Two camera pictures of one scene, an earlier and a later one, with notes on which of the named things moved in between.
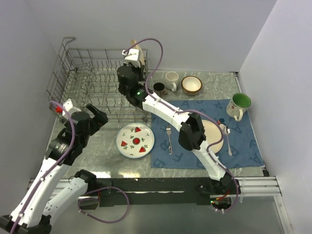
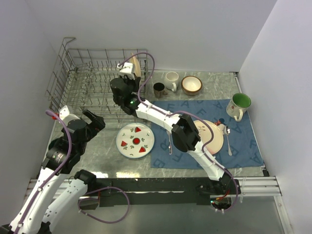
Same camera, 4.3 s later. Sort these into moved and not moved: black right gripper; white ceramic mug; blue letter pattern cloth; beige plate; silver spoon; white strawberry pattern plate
Moved: beige plate; black right gripper
Not moved: silver spoon; blue letter pattern cloth; white strawberry pattern plate; white ceramic mug
